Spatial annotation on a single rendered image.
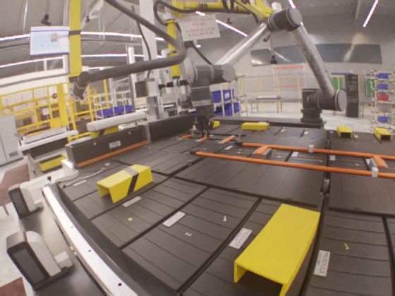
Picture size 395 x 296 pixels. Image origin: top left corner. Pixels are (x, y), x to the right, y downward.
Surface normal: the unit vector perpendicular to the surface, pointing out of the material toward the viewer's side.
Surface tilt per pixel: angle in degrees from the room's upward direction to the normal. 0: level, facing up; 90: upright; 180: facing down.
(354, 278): 0
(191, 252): 0
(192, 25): 90
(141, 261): 0
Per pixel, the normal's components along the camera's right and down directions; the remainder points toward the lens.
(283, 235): -0.11, -0.96
